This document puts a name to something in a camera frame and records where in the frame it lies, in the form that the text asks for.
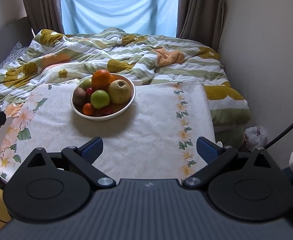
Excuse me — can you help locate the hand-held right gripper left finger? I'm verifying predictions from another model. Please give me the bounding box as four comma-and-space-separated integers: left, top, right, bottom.
26, 136, 117, 189

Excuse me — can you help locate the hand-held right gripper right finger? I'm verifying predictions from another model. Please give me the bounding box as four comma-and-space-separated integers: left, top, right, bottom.
182, 136, 273, 189

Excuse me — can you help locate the small mandarin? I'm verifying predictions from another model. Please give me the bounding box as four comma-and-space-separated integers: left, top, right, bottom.
83, 103, 95, 117

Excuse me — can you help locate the bright green citrus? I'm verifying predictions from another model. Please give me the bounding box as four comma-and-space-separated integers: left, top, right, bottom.
90, 89, 110, 109

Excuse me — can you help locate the brown kiwi with green sticker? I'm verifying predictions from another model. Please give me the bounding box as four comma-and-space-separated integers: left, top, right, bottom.
73, 87, 87, 106

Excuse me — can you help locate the white oval bowl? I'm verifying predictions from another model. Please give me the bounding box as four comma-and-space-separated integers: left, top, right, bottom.
71, 73, 136, 119

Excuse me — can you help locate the white plastic bag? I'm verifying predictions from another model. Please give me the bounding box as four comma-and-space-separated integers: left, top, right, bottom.
244, 126, 267, 152

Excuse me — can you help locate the yellow apple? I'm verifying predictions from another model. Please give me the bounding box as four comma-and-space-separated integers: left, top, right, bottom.
108, 79, 132, 105

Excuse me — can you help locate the floral tablecloth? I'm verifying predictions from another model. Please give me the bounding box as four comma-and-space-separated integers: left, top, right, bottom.
0, 81, 216, 183

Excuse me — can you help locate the dotted bed sheet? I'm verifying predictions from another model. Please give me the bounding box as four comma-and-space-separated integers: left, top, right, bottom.
0, 41, 31, 69

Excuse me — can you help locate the grey bed headboard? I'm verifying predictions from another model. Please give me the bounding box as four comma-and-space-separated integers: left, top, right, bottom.
0, 16, 34, 63

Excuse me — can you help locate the floral striped blanket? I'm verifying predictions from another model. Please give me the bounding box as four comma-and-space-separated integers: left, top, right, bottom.
0, 27, 251, 153

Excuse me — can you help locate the brown curtain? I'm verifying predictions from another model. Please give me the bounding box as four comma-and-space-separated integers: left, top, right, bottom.
20, 0, 64, 34
176, 0, 228, 49

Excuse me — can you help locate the light blue window cloth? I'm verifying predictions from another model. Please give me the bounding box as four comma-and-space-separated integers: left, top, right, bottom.
59, 0, 179, 38

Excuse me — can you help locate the black cable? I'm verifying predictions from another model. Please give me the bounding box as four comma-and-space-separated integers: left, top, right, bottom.
264, 110, 293, 149

